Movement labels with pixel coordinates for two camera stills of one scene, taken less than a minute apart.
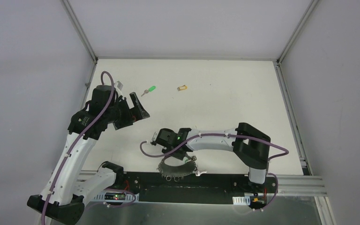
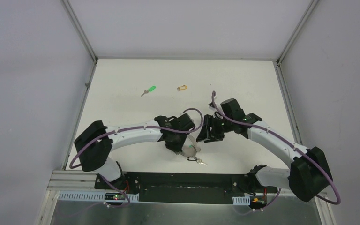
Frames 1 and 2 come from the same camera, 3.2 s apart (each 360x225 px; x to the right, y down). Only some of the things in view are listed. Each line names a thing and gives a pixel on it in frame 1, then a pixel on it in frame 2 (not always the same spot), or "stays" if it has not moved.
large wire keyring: x=176 y=171 -> x=195 y=150
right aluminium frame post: x=294 y=118 stays
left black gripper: x=130 y=109 -> x=176 y=144
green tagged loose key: x=149 y=90 stays
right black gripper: x=179 y=155 -> x=207 y=135
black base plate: x=195 y=188 stays
